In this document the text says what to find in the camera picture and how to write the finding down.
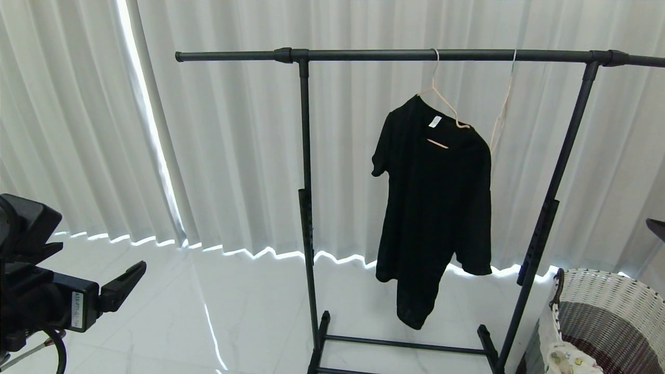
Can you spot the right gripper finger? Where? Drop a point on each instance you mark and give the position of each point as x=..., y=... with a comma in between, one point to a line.
x=659, y=229

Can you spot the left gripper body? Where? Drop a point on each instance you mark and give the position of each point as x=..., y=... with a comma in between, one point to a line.
x=67, y=301

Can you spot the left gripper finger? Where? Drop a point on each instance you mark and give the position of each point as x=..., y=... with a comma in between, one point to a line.
x=119, y=288

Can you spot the cream printed garment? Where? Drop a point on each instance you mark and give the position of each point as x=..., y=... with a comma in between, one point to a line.
x=566, y=361

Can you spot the pink clothes hanger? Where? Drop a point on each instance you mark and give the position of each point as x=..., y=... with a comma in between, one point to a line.
x=437, y=144
x=503, y=111

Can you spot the black T-shirt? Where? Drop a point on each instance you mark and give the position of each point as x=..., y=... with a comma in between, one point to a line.
x=431, y=208

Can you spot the white laundry basket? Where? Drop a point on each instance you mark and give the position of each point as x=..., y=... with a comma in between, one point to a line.
x=608, y=291

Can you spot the black clothes rack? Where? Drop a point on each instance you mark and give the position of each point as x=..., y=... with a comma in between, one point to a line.
x=363, y=54

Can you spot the white curtain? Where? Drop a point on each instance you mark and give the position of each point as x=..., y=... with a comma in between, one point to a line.
x=234, y=130

